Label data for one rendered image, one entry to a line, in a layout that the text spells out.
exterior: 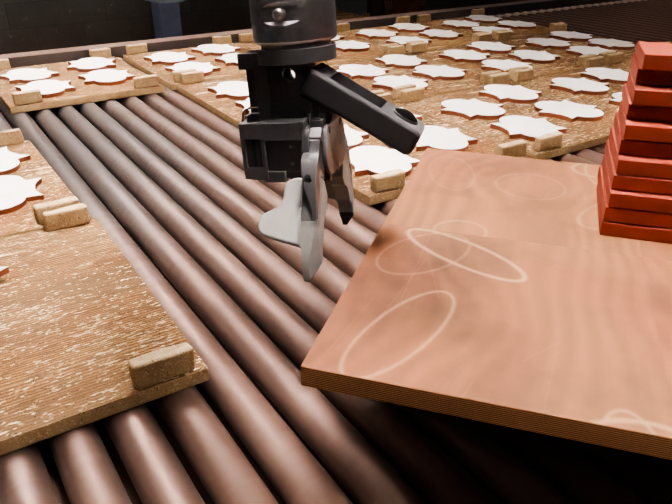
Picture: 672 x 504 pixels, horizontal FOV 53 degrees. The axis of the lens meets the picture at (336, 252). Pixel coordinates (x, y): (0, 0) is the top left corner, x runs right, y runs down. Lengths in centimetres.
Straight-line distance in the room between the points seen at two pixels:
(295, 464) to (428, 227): 27
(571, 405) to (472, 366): 7
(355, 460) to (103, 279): 40
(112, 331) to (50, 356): 7
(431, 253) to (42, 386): 38
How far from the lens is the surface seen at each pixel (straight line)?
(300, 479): 58
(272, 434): 61
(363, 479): 58
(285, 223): 60
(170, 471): 60
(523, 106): 155
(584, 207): 78
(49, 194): 112
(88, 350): 72
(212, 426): 63
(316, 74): 60
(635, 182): 71
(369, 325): 53
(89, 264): 88
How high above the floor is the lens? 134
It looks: 28 degrees down
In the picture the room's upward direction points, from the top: straight up
